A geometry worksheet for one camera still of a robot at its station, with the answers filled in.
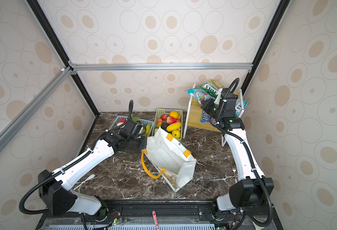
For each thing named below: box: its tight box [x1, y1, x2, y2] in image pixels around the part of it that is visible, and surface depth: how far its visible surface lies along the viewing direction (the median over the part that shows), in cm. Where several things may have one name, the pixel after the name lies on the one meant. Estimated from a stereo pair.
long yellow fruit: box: [166, 121, 182, 132], surface depth 104 cm
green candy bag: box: [200, 79, 224, 98], surface depth 85 cm
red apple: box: [166, 115, 177, 125], surface depth 108 cm
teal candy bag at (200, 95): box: [187, 87, 216, 105], surface depth 78 cm
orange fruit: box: [169, 110, 180, 120], surface depth 112 cm
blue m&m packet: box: [200, 110, 211, 123], surface depth 95 cm
